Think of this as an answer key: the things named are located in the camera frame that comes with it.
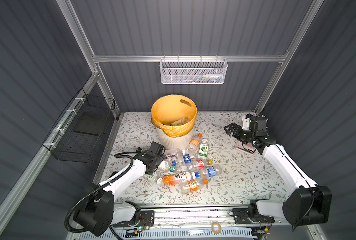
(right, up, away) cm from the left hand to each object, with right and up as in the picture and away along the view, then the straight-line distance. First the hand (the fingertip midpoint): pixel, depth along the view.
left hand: (159, 160), depth 87 cm
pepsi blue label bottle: (+16, +1, +2) cm, 17 cm away
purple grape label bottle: (+7, +2, +4) cm, 9 cm away
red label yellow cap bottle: (+24, -2, 0) cm, 24 cm away
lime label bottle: (-4, -9, -4) cm, 10 cm away
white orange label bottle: (+3, -3, -1) cm, 4 cm away
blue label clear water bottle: (+31, -6, -2) cm, 32 cm away
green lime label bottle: (+28, +5, +9) cm, 30 cm away
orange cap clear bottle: (+21, +7, +12) cm, 25 cm away
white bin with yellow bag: (+8, +27, +10) cm, 30 cm away
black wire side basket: (-37, +16, -15) cm, 43 cm away
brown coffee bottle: (+14, +23, +9) cm, 29 cm away
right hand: (+42, +17, -4) cm, 45 cm away
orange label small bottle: (+19, -12, -8) cm, 24 cm away
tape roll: (+28, -29, -17) cm, 44 cm away
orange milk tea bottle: (+9, -10, -5) cm, 14 cm away
